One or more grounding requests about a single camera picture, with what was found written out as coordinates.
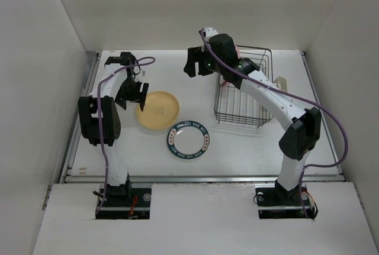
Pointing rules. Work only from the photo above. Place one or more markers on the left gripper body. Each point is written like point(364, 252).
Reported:
point(129, 91)

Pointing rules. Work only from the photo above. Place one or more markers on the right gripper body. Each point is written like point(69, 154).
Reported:
point(206, 62)

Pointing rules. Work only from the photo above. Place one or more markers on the tan plate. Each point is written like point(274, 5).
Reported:
point(160, 111)

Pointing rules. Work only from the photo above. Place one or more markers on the green rimmed lettered plate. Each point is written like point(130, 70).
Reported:
point(188, 140)

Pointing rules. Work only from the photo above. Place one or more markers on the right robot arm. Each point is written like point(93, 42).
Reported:
point(301, 125)

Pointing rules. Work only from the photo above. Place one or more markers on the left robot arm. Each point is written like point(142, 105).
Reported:
point(100, 122)

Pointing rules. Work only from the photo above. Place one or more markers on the white cutlery holder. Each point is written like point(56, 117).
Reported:
point(281, 83)

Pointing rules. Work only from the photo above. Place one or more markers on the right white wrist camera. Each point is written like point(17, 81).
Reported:
point(208, 32)

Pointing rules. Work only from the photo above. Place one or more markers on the wire dish rack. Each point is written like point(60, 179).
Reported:
point(233, 106)

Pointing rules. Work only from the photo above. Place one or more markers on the aluminium frame rail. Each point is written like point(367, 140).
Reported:
point(237, 153)

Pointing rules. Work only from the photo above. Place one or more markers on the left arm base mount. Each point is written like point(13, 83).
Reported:
point(134, 206)

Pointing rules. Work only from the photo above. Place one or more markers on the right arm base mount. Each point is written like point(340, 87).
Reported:
point(273, 206)

